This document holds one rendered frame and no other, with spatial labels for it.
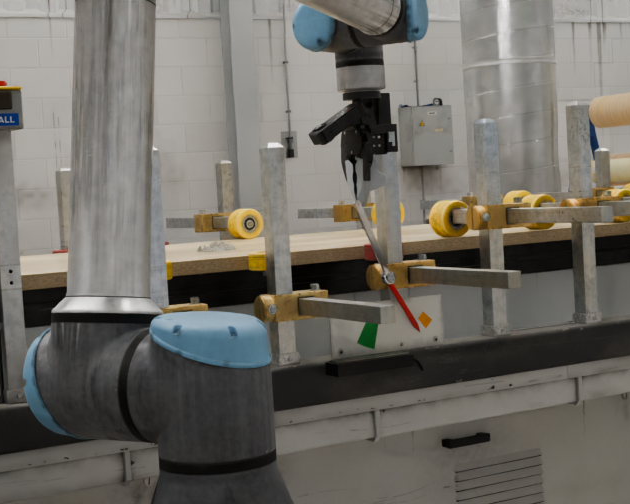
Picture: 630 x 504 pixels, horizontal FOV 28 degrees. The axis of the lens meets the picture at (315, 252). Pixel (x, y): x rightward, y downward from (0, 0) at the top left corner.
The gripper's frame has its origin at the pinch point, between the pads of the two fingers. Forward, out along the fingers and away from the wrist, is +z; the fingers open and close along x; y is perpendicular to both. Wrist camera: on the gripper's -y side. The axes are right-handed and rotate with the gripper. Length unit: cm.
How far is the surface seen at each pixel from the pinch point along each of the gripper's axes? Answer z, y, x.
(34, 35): -123, 172, 718
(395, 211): 2.8, 12.1, 6.1
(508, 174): 0, 277, 301
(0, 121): -17, -65, 4
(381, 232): 6.7, 9.7, 7.8
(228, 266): 11.5, -16.6, 22.9
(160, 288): 12.9, -38.3, 5.9
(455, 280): 15.9, 13.9, -9.9
